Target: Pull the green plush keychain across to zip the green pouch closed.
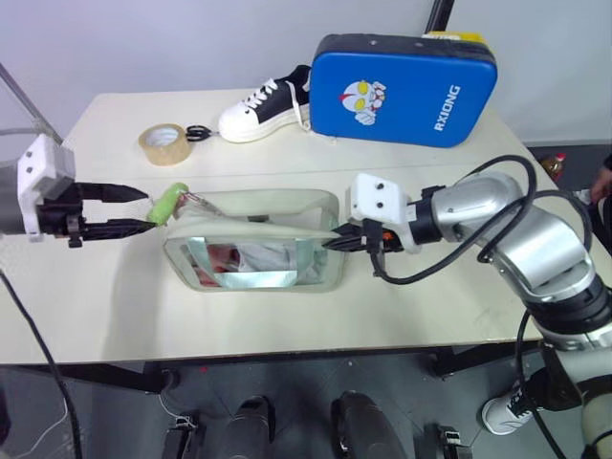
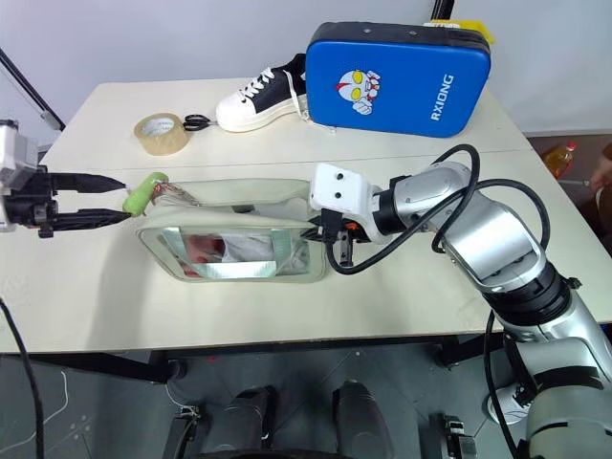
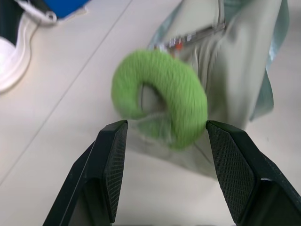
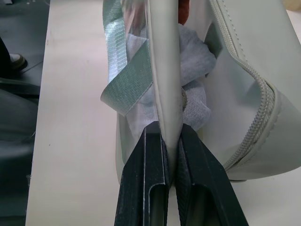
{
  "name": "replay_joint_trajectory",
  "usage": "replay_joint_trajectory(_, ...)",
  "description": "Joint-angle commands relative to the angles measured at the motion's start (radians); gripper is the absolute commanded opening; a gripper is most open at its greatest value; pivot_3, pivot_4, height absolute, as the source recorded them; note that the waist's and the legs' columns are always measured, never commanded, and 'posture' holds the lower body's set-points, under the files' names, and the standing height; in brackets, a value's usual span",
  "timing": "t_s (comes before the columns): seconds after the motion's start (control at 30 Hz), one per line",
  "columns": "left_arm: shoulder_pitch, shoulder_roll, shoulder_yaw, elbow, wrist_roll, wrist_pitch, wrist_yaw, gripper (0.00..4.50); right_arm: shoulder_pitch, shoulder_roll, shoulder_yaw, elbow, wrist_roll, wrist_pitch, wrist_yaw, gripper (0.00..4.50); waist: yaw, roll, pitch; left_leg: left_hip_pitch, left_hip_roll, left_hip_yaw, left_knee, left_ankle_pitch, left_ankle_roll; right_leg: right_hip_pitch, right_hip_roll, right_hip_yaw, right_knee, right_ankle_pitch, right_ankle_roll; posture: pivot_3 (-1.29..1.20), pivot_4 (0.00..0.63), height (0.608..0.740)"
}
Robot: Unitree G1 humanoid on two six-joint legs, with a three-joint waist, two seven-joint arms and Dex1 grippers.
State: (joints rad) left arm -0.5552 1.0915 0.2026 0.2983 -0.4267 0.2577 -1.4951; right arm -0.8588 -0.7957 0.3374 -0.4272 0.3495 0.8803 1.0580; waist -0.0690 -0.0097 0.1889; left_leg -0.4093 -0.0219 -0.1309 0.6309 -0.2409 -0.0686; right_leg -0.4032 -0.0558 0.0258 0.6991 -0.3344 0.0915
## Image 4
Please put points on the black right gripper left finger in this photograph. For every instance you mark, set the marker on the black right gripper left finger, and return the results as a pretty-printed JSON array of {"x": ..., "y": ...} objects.
[{"x": 134, "y": 188}]

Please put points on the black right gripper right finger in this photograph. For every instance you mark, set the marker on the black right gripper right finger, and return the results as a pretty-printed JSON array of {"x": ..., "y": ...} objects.
[{"x": 202, "y": 188}]

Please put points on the pale green zip pouch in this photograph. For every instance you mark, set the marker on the pale green zip pouch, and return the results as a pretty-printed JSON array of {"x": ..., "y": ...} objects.
[{"x": 258, "y": 35}]

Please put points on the red item in pouch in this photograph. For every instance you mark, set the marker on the red item in pouch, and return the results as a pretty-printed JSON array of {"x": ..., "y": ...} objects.
[{"x": 184, "y": 10}]

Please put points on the white cloth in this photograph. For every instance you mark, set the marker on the white cloth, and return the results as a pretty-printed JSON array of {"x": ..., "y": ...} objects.
[{"x": 195, "y": 54}]

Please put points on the white and olive shoe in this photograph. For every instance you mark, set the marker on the white and olive shoe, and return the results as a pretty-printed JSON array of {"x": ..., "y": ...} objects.
[{"x": 18, "y": 60}]

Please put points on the dark trouser leg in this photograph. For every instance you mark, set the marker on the dark trouser leg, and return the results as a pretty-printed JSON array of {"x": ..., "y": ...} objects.
[{"x": 4, "y": 50}]

